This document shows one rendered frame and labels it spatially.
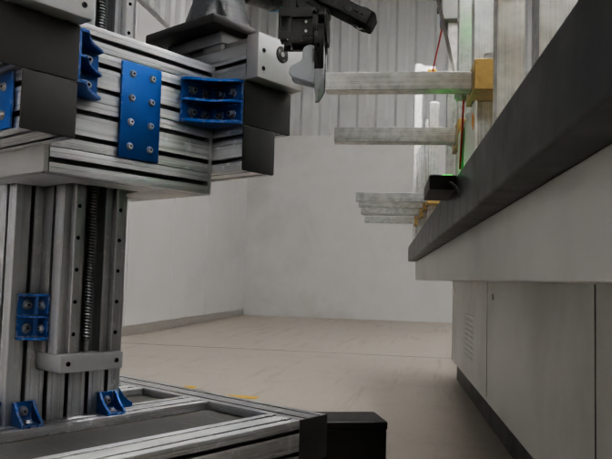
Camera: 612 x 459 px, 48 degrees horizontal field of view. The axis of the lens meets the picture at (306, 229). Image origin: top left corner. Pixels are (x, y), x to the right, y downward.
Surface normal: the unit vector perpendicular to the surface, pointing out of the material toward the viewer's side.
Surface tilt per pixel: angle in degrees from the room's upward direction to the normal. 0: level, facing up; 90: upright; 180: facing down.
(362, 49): 90
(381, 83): 90
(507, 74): 90
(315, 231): 90
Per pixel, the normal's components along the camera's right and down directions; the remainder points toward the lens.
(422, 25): -0.18, -0.07
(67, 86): 0.76, -0.03
